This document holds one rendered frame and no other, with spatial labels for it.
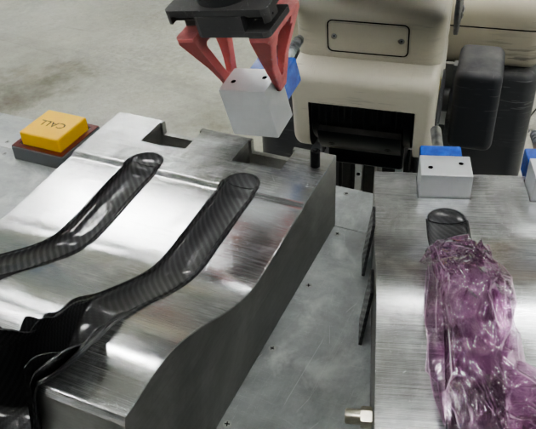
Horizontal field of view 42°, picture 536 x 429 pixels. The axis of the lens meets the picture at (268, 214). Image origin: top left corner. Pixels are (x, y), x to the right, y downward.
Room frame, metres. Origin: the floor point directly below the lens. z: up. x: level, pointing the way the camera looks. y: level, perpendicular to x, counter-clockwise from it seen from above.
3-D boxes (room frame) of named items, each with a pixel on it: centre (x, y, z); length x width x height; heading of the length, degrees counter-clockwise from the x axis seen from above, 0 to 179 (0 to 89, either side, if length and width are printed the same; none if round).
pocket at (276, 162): (0.60, 0.00, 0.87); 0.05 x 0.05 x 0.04; 64
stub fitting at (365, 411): (0.32, -0.06, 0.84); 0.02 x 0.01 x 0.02; 81
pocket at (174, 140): (0.65, 0.10, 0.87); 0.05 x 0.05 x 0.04; 64
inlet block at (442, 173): (0.62, -0.19, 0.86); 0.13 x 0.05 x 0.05; 171
